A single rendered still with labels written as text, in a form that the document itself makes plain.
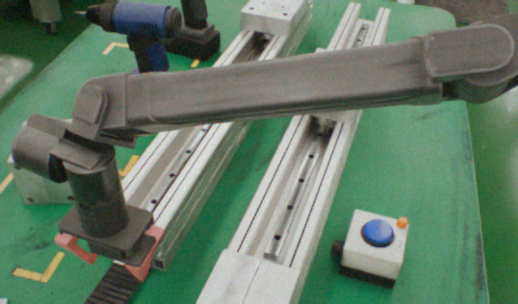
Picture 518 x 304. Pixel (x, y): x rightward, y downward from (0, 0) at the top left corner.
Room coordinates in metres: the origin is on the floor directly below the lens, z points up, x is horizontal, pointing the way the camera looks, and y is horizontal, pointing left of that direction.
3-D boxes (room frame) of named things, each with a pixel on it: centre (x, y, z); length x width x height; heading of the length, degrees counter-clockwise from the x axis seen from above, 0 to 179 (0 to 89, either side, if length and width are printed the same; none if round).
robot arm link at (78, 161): (0.42, 0.19, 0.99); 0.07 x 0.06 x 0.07; 65
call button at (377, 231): (0.47, -0.17, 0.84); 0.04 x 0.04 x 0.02
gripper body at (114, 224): (0.41, 0.18, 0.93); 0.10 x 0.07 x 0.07; 72
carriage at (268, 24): (1.07, -0.03, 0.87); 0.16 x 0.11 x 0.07; 162
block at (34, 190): (0.61, 0.33, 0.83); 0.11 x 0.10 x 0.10; 97
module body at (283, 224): (0.77, -0.13, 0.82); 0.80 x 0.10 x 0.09; 162
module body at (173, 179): (0.83, 0.05, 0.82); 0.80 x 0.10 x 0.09; 162
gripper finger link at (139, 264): (0.40, 0.16, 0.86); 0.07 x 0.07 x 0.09; 72
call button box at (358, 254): (0.47, -0.16, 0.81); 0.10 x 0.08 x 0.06; 72
